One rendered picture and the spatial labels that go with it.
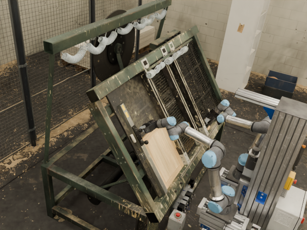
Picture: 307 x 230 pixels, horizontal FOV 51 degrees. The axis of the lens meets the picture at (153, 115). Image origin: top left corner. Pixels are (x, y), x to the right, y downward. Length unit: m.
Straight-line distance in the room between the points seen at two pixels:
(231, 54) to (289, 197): 4.32
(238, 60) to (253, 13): 0.98
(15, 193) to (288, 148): 3.27
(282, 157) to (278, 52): 5.64
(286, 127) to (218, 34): 6.06
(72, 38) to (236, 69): 4.60
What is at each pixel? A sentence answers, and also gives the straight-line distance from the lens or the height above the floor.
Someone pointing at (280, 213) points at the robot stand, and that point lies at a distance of 2.85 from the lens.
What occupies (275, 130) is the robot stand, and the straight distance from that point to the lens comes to 2.47.
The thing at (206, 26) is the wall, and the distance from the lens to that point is 8.38.
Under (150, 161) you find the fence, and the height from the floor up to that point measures 1.20.
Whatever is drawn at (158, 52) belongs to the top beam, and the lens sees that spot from 3.36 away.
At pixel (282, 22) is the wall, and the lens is 7.87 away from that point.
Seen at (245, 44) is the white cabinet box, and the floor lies 1.08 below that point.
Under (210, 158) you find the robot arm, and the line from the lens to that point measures 2.40.
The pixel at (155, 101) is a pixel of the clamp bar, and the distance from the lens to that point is 3.18.
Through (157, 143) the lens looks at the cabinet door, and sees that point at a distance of 3.11.
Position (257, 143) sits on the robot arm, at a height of 1.41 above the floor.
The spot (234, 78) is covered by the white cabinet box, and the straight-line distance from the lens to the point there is 6.94.
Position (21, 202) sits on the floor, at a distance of 4.33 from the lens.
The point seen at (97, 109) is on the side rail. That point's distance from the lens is 2.59.
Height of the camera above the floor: 3.13
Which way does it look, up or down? 33 degrees down
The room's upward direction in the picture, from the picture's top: 6 degrees clockwise
